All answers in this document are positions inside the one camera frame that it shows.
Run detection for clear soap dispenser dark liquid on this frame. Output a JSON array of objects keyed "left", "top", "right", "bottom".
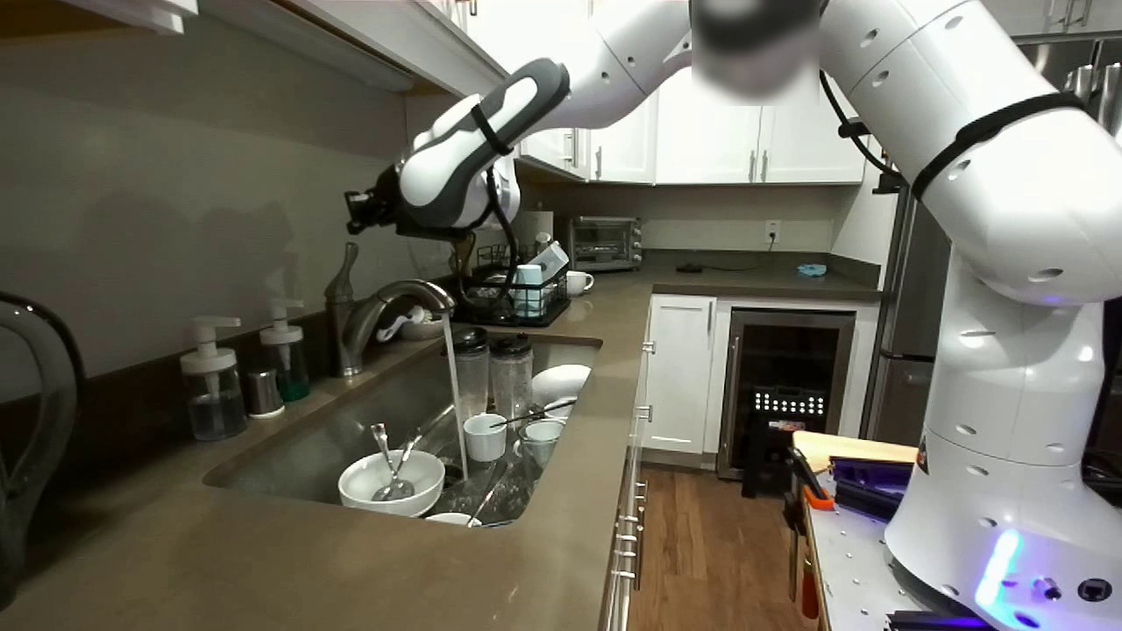
[{"left": 174, "top": 312, "right": 252, "bottom": 444}]

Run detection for white cabinet over sink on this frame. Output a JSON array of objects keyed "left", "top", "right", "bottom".
[{"left": 64, "top": 0, "right": 517, "bottom": 115}]

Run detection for dark translucent jug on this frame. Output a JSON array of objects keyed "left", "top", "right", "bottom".
[{"left": 0, "top": 287, "right": 87, "bottom": 615}]

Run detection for soap dispenser green liquid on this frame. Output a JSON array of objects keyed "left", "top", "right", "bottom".
[{"left": 256, "top": 300, "right": 315, "bottom": 412}]

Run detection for metal knife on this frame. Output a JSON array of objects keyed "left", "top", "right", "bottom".
[{"left": 499, "top": 394, "right": 582, "bottom": 429}]

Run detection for black countertop rack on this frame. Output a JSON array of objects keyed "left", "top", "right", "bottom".
[{"left": 447, "top": 234, "right": 578, "bottom": 329}]

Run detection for stainless steel sink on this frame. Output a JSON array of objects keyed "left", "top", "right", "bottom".
[{"left": 202, "top": 332, "right": 606, "bottom": 533}]

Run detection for robot mounting table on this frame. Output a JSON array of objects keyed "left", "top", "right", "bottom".
[{"left": 788, "top": 458, "right": 1122, "bottom": 631}]

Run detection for metal spoon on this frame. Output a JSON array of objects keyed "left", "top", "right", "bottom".
[{"left": 371, "top": 432, "right": 429, "bottom": 504}]

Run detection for glass jar black lid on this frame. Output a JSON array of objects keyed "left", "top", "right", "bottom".
[
  {"left": 447, "top": 328, "right": 494, "bottom": 429},
  {"left": 482, "top": 332, "right": 538, "bottom": 420}
]

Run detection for water stream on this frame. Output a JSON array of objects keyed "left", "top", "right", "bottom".
[{"left": 438, "top": 312, "right": 473, "bottom": 488}]

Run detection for dark purple box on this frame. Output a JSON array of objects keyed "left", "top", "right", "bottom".
[{"left": 824, "top": 456, "right": 924, "bottom": 520}]

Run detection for lower cabinets under sink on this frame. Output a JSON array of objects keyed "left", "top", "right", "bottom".
[{"left": 596, "top": 338, "right": 656, "bottom": 631}]

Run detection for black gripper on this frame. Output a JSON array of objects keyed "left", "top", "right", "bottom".
[{"left": 343, "top": 164, "right": 411, "bottom": 240}]

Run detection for white upper cabinets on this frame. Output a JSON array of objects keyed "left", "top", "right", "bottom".
[{"left": 510, "top": 0, "right": 1122, "bottom": 191}]

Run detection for silver toaster oven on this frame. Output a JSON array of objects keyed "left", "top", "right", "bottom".
[{"left": 568, "top": 211, "right": 649, "bottom": 277}]

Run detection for wooden board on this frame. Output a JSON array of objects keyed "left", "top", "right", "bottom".
[{"left": 788, "top": 429, "right": 922, "bottom": 475}]

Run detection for large white bowl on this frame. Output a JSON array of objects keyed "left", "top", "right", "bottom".
[{"left": 331, "top": 444, "right": 451, "bottom": 523}]

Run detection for blue white container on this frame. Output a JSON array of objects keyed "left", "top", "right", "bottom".
[{"left": 508, "top": 240, "right": 576, "bottom": 324}]

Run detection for small metal cup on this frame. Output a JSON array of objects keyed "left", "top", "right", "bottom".
[{"left": 238, "top": 366, "right": 286, "bottom": 425}]

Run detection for black wine cooler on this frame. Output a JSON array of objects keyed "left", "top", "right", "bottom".
[{"left": 716, "top": 304, "right": 860, "bottom": 485}]

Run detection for white lower cabinet door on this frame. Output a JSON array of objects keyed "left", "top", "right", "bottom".
[{"left": 638, "top": 291, "right": 718, "bottom": 458}]

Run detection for metal utensil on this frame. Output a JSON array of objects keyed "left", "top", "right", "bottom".
[{"left": 369, "top": 420, "right": 396, "bottom": 475}]

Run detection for metal faucet lever handle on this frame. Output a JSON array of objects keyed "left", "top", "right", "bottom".
[{"left": 321, "top": 240, "right": 363, "bottom": 309}]

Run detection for stainless refrigerator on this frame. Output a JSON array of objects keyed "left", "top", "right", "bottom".
[{"left": 860, "top": 173, "right": 956, "bottom": 448}]

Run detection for small white cup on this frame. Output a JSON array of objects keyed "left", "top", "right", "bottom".
[{"left": 517, "top": 415, "right": 568, "bottom": 470}]

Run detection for black orange handled tool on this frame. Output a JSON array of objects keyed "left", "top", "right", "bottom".
[{"left": 795, "top": 458, "right": 842, "bottom": 516}]

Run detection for chrome kitchen faucet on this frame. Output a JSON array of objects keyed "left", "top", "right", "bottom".
[{"left": 328, "top": 277, "right": 458, "bottom": 378}]

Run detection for tilted white bowl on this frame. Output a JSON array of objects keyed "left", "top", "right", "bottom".
[{"left": 524, "top": 360, "right": 596, "bottom": 412}]

